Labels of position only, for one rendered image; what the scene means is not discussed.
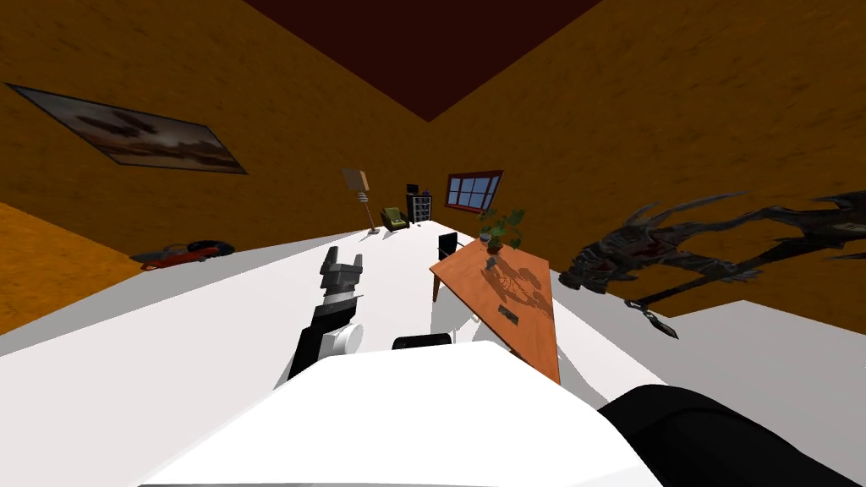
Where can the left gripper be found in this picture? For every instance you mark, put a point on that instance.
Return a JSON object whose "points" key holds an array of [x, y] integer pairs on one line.
{"points": [[340, 277]]}

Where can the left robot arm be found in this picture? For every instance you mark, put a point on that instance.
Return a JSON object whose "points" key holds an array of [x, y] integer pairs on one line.
{"points": [[323, 338]]}

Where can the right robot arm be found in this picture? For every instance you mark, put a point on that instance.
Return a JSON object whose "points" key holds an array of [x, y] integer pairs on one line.
{"points": [[710, 439]]}

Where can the green armchair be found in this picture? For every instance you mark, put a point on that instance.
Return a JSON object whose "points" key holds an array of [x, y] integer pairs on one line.
{"points": [[394, 219]]}

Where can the floor lamp with beige shade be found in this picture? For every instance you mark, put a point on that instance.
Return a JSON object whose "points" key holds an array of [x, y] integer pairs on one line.
{"points": [[362, 196]]}

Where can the black shelf unit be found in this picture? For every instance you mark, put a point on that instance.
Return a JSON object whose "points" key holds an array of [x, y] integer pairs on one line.
{"points": [[419, 206]]}

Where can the black chair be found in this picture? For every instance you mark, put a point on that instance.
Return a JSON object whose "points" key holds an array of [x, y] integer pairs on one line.
{"points": [[447, 245]]}

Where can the red framed window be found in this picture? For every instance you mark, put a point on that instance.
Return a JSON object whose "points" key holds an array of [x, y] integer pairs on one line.
{"points": [[472, 191]]}

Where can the red and black toy car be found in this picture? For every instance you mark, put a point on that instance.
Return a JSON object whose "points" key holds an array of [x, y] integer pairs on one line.
{"points": [[186, 256]]}

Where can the green potted plant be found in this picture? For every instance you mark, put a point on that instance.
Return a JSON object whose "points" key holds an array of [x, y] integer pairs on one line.
{"points": [[502, 228]]}

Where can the orange wooden table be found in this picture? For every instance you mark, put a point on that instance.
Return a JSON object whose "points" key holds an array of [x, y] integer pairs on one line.
{"points": [[507, 287]]}

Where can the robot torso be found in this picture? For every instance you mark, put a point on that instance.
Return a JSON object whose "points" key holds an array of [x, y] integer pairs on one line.
{"points": [[406, 419]]}

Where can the small dark flat object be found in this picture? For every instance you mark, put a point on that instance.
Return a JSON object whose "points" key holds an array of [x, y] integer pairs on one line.
{"points": [[509, 315]]}

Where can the framed landscape picture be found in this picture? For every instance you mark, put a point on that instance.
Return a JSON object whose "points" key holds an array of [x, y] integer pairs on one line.
{"points": [[142, 138]]}

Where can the dark creature wall sculpture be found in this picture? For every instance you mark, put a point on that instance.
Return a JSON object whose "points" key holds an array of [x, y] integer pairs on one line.
{"points": [[649, 253]]}

